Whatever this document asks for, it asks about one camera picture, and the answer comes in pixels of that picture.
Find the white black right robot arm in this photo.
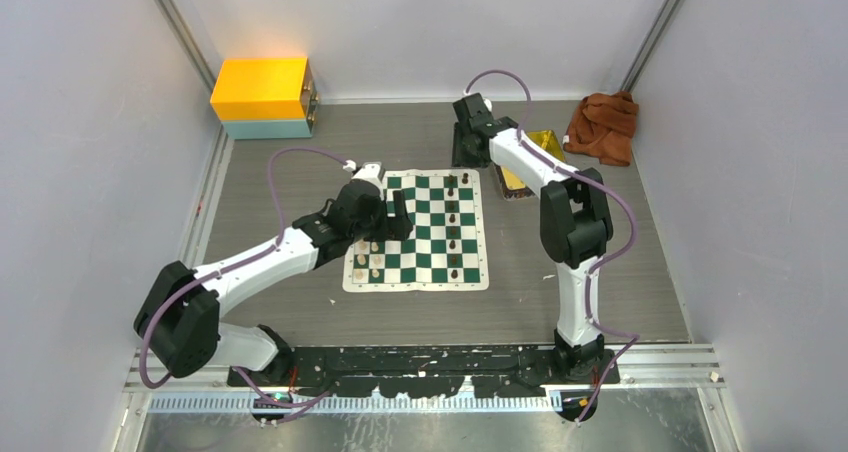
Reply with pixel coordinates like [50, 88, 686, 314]
[451, 93, 612, 383]

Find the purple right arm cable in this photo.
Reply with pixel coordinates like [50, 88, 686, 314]
[463, 69, 641, 424]

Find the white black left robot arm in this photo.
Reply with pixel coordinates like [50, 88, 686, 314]
[134, 179, 413, 385]

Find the yellow and teal box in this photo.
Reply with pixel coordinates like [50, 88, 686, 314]
[210, 57, 320, 140]

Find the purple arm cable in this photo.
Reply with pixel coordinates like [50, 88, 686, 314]
[137, 146, 359, 425]
[463, 69, 641, 424]

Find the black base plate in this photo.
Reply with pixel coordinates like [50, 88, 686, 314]
[227, 345, 620, 399]

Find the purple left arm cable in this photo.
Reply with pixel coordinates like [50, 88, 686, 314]
[137, 146, 359, 425]

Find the gold metal tin tray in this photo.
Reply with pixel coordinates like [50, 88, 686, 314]
[494, 130, 566, 200]

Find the brown crumpled cloth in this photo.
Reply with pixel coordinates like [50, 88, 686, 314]
[563, 91, 639, 167]

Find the green white chess mat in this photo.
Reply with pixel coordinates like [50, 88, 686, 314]
[342, 169, 490, 293]

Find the aluminium frame rail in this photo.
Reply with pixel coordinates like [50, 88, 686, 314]
[123, 344, 726, 416]

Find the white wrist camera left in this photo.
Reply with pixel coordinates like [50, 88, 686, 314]
[342, 160, 386, 195]

